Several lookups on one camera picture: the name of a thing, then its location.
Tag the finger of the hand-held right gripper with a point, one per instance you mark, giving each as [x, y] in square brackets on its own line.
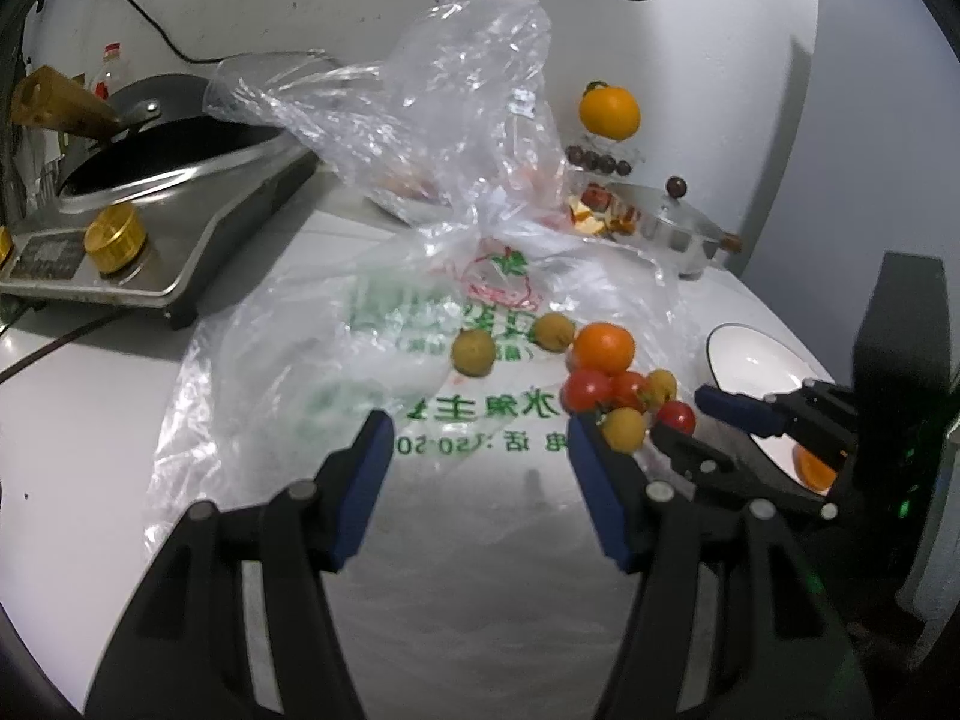
[701, 461]
[739, 409]

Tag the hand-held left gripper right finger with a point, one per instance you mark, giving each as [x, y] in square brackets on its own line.
[600, 495]

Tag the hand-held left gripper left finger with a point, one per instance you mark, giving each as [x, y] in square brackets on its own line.
[366, 481]

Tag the white plate with dark rim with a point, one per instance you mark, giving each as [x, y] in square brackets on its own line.
[750, 360]

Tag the yellow round fruit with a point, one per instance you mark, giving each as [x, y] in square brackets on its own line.
[624, 427]
[661, 386]
[553, 331]
[472, 352]

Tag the red cherry tomato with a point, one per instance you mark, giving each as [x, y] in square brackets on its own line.
[628, 388]
[675, 416]
[587, 390]

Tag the orange mandarin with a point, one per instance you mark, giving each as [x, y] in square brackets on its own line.
[604, 347]

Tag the clear box of dark fruits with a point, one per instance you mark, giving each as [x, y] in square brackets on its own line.
[600, 161]

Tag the printed white plastic bag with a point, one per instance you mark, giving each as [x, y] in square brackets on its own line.
[300, 390]

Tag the steel pot lid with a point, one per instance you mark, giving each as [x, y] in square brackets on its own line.
[664, 206]

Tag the orange peels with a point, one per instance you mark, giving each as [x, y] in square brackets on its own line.
[592, 223]

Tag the silver induction cooker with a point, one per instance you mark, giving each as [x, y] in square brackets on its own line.
[195, 247]

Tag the large orange with stem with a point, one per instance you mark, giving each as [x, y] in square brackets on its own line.
[609, 112]

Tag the gold knob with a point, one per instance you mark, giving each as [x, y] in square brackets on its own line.
[114, 240]
[4, 244]

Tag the clear crumpled plastic bag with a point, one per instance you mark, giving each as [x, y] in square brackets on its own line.
[450, 90]

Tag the clear oil bottle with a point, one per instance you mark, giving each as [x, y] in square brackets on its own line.
[111, 73]

